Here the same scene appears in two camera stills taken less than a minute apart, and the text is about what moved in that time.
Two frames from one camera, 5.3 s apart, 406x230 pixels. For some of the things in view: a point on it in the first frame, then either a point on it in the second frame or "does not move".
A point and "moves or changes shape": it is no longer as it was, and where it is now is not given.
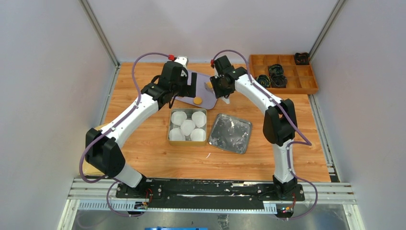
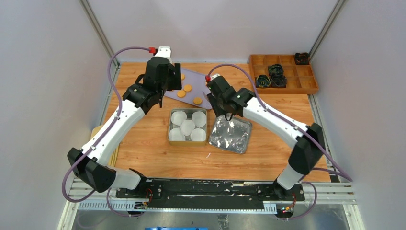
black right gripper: x=219 y=92 -> x=218 y=111
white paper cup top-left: x=178 y=117 does not move
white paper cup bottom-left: x=176 y=134 does not move
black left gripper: x=188 y=90 -> x=175 y=83
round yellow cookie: x=197 y=100 does not move
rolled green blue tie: x=276 y=69 does not move
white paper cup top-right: x=199 y=118 does not move
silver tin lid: x=230 y=133 does not move
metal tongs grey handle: x=226 y=99 moves or changes shape
